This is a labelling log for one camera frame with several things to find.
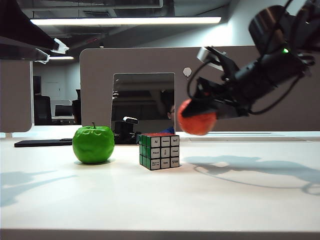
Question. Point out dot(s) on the green toy apple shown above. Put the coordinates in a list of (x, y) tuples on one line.
[(92, 147)]

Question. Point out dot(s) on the black office chair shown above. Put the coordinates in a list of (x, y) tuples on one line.
[(42, 110)]

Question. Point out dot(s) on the orange toy fruit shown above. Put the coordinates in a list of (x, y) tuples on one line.
[(197, 125)]

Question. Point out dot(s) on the black smartphone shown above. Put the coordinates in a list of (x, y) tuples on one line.
[(42, 143)]

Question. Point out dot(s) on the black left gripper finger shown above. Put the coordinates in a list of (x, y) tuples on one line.
[(22, 27)]

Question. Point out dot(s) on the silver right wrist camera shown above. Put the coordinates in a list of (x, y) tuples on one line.
[(207, 55)]

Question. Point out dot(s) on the short ceiling light strip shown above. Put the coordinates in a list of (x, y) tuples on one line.
[(62, 58)]

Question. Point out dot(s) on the narrow brown desk partition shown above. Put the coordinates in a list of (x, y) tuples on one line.
[(15, 100)]

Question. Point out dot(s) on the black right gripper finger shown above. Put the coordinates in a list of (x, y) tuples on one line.
[(205, 105)]

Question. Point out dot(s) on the white adhesive wall hook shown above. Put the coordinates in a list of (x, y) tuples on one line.
[(187, 71)]

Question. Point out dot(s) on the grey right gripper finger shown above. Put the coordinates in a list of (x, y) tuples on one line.
[(230, 113)]

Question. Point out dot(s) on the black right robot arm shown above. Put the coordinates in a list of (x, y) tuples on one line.
[(270, 72)]

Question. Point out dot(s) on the dark laptop screen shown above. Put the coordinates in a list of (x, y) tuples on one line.
[(64, 111)]

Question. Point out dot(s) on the Rubik's cube with printed words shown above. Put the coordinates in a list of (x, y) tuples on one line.
[(162, 152)]

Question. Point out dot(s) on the long ceiling light strip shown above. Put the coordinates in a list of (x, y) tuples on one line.
[(125, 21)]

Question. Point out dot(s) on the wide brown desk partition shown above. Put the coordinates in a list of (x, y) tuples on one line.
[(140, 62)]

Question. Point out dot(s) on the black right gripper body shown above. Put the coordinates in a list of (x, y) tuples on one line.
[(240, 97)]

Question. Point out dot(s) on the rectangular frameless mirror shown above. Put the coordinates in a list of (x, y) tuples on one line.
[(142, 100)]

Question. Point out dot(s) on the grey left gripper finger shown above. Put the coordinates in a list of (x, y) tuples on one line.
[(22, 51)]

